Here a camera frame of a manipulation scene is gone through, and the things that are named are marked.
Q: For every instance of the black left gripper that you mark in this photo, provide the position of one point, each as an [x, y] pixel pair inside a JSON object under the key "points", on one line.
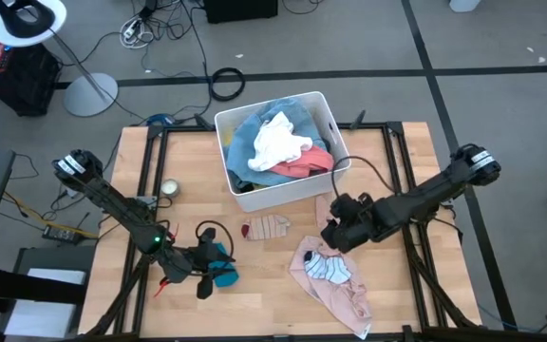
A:
{"points": [[193, 266]]}

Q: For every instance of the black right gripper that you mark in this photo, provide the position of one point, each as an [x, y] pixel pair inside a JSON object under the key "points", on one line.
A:
{"points": [[361, 216]]}

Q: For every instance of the teal sock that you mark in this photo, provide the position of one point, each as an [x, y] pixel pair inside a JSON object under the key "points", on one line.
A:
{"points": [[228, 278]]}

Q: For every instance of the white perforated laundry basket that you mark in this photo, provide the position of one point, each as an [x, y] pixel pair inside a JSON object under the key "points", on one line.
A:
{"points": [[283, 197]]}

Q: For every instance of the coral pink shirt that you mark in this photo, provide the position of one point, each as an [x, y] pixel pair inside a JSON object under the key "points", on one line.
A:
{"points": [[309, 166]]}

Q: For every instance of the white shirt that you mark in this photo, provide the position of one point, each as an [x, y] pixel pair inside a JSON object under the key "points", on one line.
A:
{"points": [[276, 142]]}

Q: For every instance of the light blue denim jeans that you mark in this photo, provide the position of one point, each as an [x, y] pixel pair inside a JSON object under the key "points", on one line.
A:
{"points": [[245, 147]]}

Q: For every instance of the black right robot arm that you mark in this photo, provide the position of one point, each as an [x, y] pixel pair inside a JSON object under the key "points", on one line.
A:
{"points": [[430, 195]]}

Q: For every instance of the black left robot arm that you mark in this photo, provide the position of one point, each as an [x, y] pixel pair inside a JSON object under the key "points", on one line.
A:
{"points": [[112, 204]]}

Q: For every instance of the blue white striped sock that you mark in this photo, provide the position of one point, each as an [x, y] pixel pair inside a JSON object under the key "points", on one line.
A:
{"points": [[328, 269]]}

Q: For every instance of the pale pink sock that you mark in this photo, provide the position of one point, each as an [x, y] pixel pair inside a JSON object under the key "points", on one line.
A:
{"points": [[322, 211]]}

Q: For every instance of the pale pink garment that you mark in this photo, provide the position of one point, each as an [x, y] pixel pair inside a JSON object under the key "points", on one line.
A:
{"points": [[345, 304]]}

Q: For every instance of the striped sock with maroon toe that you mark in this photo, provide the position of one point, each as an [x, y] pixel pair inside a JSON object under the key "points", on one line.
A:
{"points": [[266, 228]]}

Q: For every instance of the small speckled ceramic bowl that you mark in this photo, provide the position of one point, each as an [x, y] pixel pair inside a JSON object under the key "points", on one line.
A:
{"points": [[170, 188]]}

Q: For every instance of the white handwritten paper label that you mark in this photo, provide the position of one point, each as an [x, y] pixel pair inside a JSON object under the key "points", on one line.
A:
{"points": [[364, 332]]}

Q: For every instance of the black power adapter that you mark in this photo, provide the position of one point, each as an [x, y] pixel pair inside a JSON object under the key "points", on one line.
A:
{"points": [[62, 234]]}

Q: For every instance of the grey side cabinet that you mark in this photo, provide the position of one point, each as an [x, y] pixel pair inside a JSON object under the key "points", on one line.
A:
{"points": [[41, 316]]}

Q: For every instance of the white floor lamp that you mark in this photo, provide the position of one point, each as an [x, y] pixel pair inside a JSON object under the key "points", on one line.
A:
{"points": [[90, 95]]}

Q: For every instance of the black box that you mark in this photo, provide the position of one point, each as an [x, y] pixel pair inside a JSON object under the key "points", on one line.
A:
{"points": [[240, 10]]}

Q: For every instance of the white power strip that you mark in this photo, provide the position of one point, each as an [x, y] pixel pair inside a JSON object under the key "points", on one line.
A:
{"points": [[131, 28]]}

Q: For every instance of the black storage crate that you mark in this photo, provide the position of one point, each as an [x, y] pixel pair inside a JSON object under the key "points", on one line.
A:
{"points": [[26, 85]]}

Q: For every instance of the white floor object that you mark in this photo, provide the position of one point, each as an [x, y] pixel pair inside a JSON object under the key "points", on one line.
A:
{"points": [[463, 5]]}

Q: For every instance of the black aluminium table frame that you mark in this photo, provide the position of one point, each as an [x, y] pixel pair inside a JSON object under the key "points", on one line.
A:
{"points": [[155, 130]]}

